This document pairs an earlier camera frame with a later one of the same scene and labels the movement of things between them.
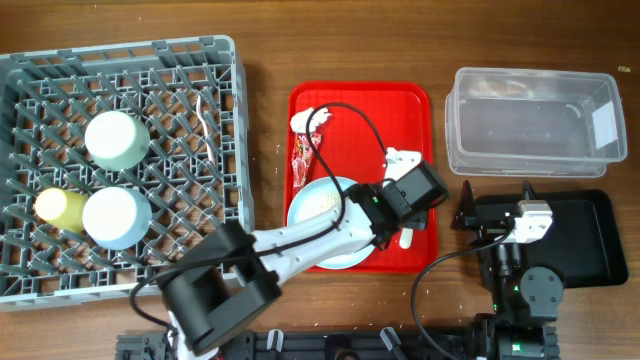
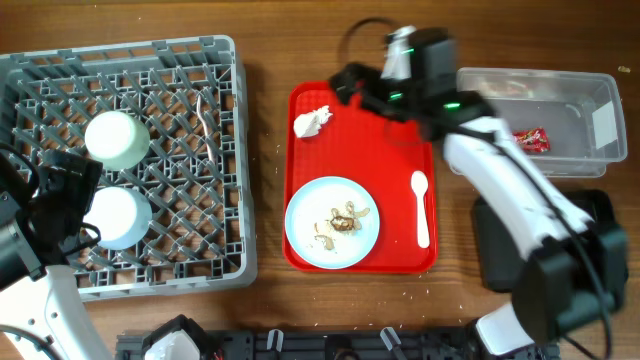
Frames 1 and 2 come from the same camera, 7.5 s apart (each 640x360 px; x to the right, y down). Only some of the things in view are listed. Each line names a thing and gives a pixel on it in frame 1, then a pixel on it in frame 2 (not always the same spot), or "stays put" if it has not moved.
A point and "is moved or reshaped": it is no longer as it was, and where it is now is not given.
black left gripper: x=420 y=218 to x=80 y=188
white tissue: x=319 y=115 stays put
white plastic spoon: x=406 y=238 is moved or reshaped
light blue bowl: x=117 y=218 stays put
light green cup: x=117 y=140 stays put
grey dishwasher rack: x=190 y=93 stays put
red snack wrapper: x=301 y=156 to x=532 y=140
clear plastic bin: x=535 y=123 stays put
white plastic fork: x=209 y=147 stays put
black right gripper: x=467 y=217 to x=373 y=96
